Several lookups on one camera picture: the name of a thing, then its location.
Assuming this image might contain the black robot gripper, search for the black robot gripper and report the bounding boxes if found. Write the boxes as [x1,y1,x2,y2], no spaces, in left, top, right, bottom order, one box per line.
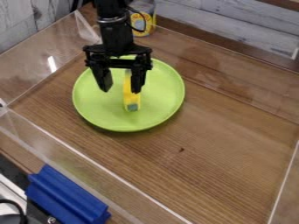
[83,17,153,94]

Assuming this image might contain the yellow toy banana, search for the yellow toy banana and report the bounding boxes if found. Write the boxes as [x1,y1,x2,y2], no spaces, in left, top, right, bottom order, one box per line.
[123,70,141,112]

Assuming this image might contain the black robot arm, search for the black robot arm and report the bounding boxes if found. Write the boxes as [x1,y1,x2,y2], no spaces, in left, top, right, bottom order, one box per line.
[83,0,154,94]

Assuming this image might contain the green round plate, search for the green round plate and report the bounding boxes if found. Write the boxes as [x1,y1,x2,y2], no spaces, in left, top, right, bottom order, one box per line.
[73,59,186,132]

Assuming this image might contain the yellow labelled tin can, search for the yellow labelled tin can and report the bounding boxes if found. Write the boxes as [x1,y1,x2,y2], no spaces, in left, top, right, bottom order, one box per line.
[129,0,157,38]

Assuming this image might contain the blue plastic clamp block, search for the blue plastic clamp block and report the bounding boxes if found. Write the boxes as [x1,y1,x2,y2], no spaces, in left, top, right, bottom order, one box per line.
[26,165,111,224]

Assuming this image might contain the clear acrylic enclosure wall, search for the clear acrylic enclosure wall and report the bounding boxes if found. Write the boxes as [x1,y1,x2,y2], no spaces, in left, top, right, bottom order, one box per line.
[0,10,299,224]

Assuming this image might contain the black cable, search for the black cable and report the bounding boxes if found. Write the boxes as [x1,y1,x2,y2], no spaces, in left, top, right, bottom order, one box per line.
[0,198,29,224]

